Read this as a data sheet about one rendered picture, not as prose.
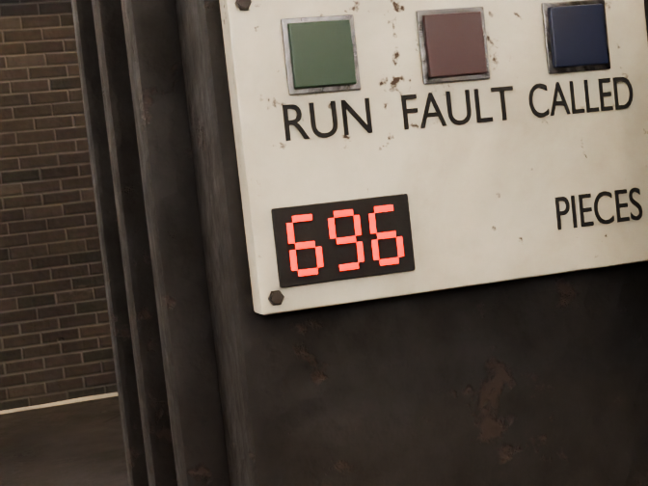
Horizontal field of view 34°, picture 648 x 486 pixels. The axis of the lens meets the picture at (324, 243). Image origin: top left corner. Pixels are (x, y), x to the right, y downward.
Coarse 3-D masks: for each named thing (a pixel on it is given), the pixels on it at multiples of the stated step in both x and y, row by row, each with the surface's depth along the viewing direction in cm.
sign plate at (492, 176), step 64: (256, 0) 58; (320, 0) 59; (384, 0) 60; (448, 0) 61; (512, 0) 62; (576, 0) 63; (640, 0) 65; (256, 64) 58; (384, 64) 60; (512, 64) 62; (640, 64) 65; (256, 128) 58; (320, 128) 59; (384, 128) 60; (448, 128) 61; (512, 128) 62; (576, 128) 63; (640, 128) 65; (256, 192) 58; (320, 192) 59; (384, 192) 60; (448, 192) 61; (512, 192) 62; (576, 192) 64; (640, 192) 65; (256, 256) 58; (384, 256) 60; (448, 256) 61; (512, 256) 62; (576, 256) 64; (640, 256) 65
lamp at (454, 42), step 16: (432, 16) 60; (448, 16) 60; (464, 16) 61; (480, 16) 61; (432, 32) 60; (448, 32) 60; (464, 32) 61; (480, 32) 61; (432, 48) 60; (448, 48) 60; (464, 48) 61; (480, 48) 61; (432, 64) 60; (448, 64) 60; (464, 64) 61; (480, 64) 61
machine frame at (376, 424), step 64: (128, 0) 66; (192, 0) 61; (128, 64) 69; (192, 64) 64; (128, 128) 86; (192, 128) 66; (128, 192) 86; (192, 192) 67; (128, 256) 86; (192, 256) 67; (128, 320) 108; (192, 320) 67; (256, 320) 60; (320, 320) 61; (384, 320) 62; (448, 320) 64; (512, 320) 65; (576, 320) 66; (640, 320) 67; (128, 384) 108; (192, 384) 68; (256, 384) 60; (320, 384) 61; (384, 384) 62; (448, 384) 64; (512, 384) 65; (576, 384) 66; (640, 384) 67; (128, 448) 109; (192, 448) 68; (256, 448) 60; (320, 448) 61; (384, 448) 62; (448, 448) 64; (512, 448) 65; (576, 448) 66; (640, 448) 67
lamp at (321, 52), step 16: (288, 32) 58; (304, 32) 58; (320, 32) 58; (336, 32) 59; (304, 48) 58; (320, 48) 58; (336, 48) 59; (352, 48) 59; (304, 64) 58; (320, 64) 58; (336, 64) 59; (352, 64) 59; (304, 80) 58; (320, 80) 58; (336, 80) 59; (352, 80) 59
